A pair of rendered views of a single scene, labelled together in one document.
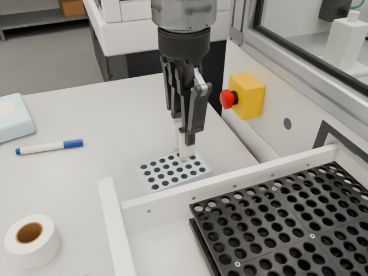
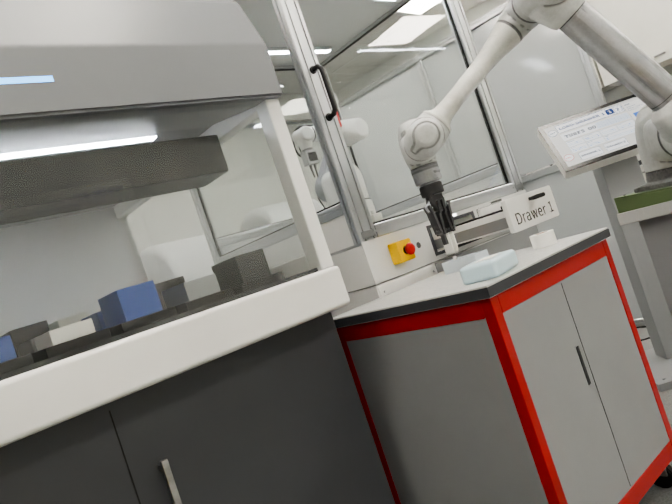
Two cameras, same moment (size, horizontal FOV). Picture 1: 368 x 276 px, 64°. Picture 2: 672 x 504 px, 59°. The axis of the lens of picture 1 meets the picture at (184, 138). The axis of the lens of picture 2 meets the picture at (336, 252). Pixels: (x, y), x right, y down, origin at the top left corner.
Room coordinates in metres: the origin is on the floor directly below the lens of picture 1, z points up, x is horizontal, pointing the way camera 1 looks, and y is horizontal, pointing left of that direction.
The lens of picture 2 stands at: (1.42, 1.69, 0.92)
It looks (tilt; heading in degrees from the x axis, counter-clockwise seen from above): 1 degrees up; 250
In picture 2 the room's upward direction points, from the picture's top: 19 degrees counter-clockwise
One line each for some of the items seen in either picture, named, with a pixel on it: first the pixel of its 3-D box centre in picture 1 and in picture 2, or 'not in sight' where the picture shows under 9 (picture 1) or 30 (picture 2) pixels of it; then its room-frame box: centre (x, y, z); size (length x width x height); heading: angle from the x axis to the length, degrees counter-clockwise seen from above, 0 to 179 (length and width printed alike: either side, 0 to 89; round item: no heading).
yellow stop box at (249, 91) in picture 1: (243, 96); (402, 251); (0.53, -0.12, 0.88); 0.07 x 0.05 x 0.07; 20
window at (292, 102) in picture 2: not in sight; (238, 128); (0.82, -0.55, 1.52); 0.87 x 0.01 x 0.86; 110
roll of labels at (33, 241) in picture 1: (33, 240); (543, 239); (0.26, 0.23, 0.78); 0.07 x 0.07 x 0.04
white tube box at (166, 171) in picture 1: (173, 173); (466, 262); (0.40, 0.02, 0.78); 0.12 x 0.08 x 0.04; 117
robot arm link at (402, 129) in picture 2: not in sight; (416, 143); (0.43, 0.01, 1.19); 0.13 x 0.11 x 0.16; 68
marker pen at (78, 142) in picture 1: (50, 147); not in sight; (0.50, 0.29, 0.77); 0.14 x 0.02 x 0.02; 104
